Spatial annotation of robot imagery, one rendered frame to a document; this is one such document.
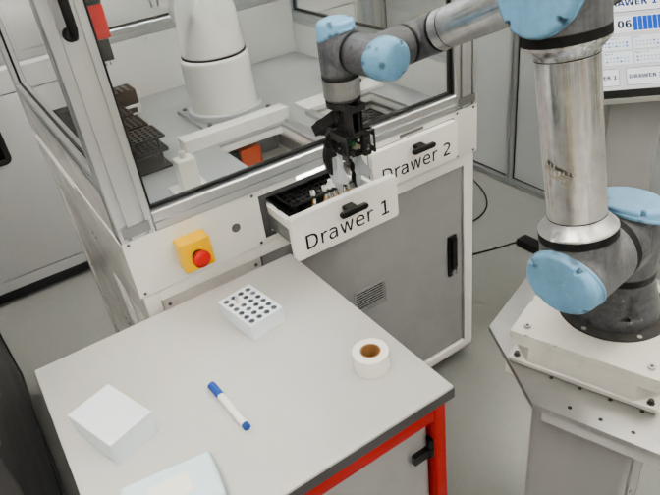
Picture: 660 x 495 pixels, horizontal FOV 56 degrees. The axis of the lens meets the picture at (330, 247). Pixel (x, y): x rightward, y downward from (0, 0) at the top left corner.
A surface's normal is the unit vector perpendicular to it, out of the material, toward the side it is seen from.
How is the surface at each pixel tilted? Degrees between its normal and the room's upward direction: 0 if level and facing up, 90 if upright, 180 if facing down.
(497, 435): 0
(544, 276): 97
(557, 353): 90
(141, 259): 90
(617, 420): 0
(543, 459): 90
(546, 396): 0
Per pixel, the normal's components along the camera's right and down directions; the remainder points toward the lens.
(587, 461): -0.60, 0.50
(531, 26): -0.77, 0.32
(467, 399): -0.12, -0.83
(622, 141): -0.09, 0.55
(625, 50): -0.15, -0.11
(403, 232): 0.55, 0.40
